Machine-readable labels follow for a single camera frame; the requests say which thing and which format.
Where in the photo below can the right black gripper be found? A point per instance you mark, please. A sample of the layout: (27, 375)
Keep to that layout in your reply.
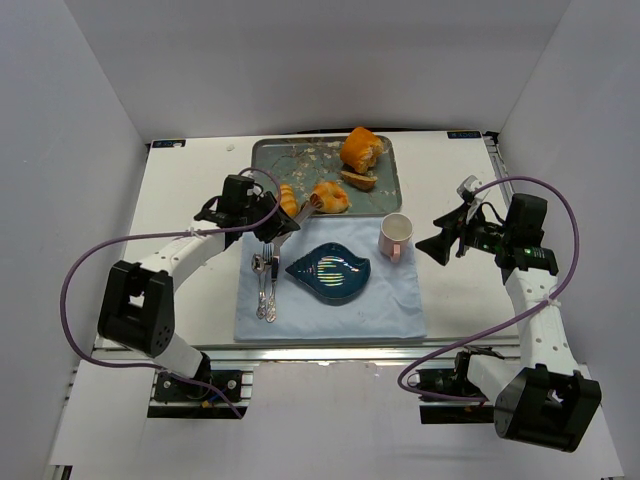
(458, 235)

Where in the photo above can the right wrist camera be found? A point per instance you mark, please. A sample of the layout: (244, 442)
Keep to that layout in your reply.
(467, 189)

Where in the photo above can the pink mug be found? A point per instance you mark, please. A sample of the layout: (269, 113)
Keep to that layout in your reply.
(395, 233)

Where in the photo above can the dark blue leaf plate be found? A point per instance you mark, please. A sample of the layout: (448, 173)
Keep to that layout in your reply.
(332, 272)

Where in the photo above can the small striped croissant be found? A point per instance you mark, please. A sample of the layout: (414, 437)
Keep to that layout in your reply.
(288, 201)

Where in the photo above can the light blue placemat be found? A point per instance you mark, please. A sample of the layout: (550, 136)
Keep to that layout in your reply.
(390, 306)

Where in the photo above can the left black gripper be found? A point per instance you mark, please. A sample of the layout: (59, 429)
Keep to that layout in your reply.
(270, 220)

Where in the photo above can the round golden bread roll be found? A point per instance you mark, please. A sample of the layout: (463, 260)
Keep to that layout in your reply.
(330, 198)

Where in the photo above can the blue table label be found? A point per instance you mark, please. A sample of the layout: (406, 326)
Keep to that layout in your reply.
(168, 143)
(464, 134)

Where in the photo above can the metal serving tongs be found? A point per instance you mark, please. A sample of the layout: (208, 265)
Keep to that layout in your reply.
(309, 207)

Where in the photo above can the floral metal tray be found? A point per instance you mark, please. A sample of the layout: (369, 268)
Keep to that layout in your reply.
(303, 162)

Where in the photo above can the left blue table label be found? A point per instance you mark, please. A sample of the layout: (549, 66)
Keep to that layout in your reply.
(168, 143)

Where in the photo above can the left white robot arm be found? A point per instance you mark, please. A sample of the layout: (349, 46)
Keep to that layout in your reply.
(138, 310)

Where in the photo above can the brown bread slice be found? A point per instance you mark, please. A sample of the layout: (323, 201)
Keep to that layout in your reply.
(361, 182)

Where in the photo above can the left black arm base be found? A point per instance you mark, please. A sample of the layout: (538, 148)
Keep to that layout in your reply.
(174, 399)

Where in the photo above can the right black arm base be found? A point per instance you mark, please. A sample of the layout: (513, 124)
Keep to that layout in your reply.
(453, 382)

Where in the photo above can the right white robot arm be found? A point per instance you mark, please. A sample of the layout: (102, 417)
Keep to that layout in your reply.
(545, 400)

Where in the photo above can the silver fork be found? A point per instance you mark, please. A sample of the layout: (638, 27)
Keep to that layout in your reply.
(268, 260)

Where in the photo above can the large orange bread loaf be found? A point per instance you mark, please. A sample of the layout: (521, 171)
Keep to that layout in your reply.
(361, 149)

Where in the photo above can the right blue table label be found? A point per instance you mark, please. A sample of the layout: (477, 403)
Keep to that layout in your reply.
(464, 134)

